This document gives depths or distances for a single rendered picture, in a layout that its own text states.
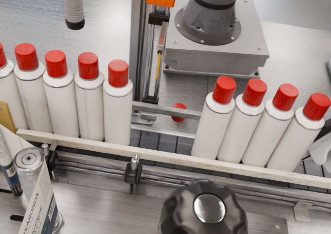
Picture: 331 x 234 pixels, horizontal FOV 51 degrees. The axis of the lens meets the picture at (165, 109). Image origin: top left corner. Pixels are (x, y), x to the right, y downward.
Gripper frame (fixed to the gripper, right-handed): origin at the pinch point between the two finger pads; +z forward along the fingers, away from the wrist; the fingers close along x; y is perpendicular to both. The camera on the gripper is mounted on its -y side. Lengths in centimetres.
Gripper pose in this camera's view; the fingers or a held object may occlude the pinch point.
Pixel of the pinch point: (306, 152)
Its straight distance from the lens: 73.2
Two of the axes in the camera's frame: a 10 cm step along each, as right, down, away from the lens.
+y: -1.2, 7.2, -6.9
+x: 8.0, 4.7, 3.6
